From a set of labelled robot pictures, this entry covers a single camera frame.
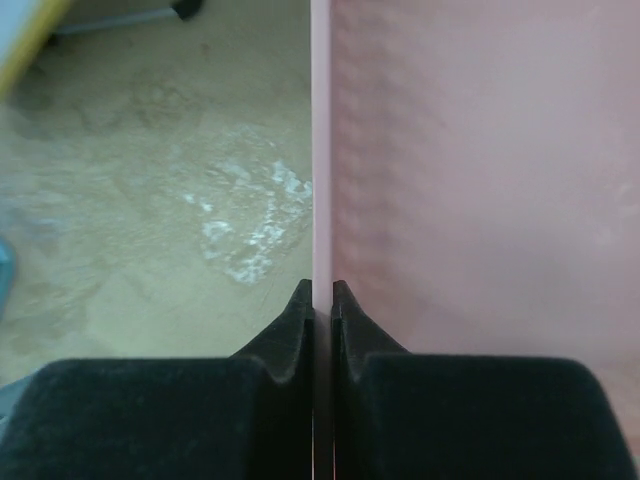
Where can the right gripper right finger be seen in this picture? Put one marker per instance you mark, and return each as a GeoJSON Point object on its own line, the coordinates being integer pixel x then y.
{"type": "Point", "coordinates": [400, 415]}

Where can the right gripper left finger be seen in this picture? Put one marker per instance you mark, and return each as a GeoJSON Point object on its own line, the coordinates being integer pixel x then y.
{"type": "Point", "coordinates": [246, 416]}

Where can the pink plastic basket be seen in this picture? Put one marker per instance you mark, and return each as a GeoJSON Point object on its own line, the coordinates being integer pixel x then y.
{"type": "Point", "coordinates": [476, 184]}

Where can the blue plastic basket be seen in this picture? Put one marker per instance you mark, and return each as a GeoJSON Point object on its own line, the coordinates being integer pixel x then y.
{"type": "Point", "coordinates": [7, 273]}

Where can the yellow framed whiteboard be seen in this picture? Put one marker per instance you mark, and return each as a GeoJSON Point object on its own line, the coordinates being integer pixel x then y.
{"type": "Point", "coordinates": [27, 26]}

